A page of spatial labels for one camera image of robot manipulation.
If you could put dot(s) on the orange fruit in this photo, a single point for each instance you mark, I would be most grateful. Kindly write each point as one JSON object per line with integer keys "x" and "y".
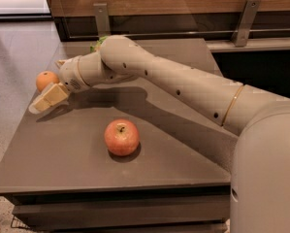
{"x": 45, "y": 78}

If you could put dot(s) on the left metal bracket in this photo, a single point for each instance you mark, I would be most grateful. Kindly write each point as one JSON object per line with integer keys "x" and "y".
{"x": 102, "y": 19}

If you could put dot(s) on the right metal bracket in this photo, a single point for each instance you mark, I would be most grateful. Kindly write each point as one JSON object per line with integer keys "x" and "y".
{"x": 249, "y": 12}

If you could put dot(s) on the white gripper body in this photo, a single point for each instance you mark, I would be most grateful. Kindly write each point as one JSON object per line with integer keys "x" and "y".
{"x": 69, "y": 74}

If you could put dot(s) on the grey table cabinet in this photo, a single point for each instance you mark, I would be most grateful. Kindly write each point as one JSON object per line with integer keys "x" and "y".
{"x": 60, "y": 177}

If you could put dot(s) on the metal bracket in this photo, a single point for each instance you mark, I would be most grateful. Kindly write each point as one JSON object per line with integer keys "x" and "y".
{"x": 249, "y": 12}
{"x": 102, "y": 19}

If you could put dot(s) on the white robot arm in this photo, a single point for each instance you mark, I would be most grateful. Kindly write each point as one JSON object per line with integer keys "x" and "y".
{"x": 260, "y": 172}

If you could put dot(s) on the green snack bag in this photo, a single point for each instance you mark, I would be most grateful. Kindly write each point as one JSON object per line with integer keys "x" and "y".
{"x": 98, "y": 44}

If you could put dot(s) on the red apple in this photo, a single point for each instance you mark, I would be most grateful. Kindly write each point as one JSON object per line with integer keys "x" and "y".
{"x": 121, "y": 137}

